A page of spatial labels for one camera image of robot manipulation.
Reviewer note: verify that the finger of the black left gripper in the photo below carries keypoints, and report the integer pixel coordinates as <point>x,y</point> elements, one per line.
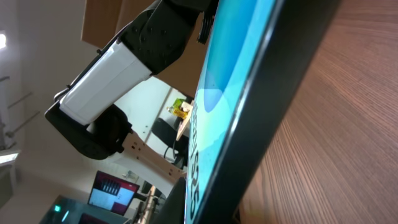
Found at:
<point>205,29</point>

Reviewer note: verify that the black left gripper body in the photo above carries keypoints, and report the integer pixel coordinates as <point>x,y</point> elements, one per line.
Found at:
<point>158,35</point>

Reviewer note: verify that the Galaxy smartphone with cyan screen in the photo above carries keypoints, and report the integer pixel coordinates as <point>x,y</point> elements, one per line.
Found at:
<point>258,54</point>

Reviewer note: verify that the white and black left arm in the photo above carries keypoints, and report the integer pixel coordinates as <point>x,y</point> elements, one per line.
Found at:
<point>85,113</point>

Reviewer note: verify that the black office chair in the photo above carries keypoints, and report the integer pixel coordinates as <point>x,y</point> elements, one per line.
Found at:
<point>168,135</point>

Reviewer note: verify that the computer monitor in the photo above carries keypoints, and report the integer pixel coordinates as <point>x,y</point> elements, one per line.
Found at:
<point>112,193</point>

